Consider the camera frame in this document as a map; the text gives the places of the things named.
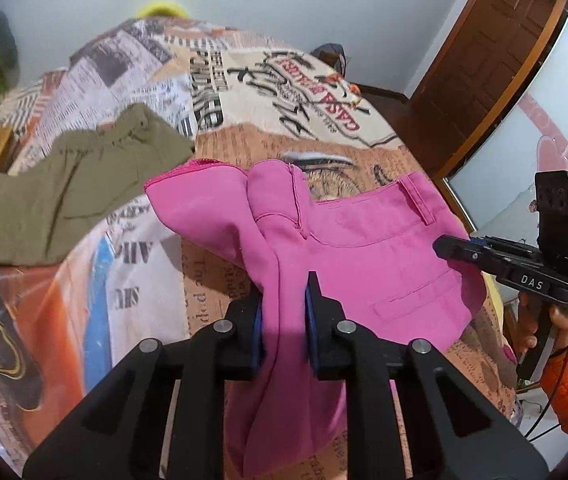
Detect printed bed blanket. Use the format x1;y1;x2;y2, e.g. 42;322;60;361
0;15;518;480

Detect blue backpack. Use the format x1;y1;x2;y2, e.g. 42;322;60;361
311;42;347;76

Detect right hand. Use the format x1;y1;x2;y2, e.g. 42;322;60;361
512;291;568;356

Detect wooden door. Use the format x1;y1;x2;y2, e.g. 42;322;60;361
410;0;560;174

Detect yellow headboard pad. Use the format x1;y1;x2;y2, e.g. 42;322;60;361
134;0;188;20

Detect pink pants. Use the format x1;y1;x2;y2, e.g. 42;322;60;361
145;159;486;478

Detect black camera box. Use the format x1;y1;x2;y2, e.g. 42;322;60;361
534;170;568;268

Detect olive green pants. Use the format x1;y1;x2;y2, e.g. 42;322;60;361
0;103;194;266

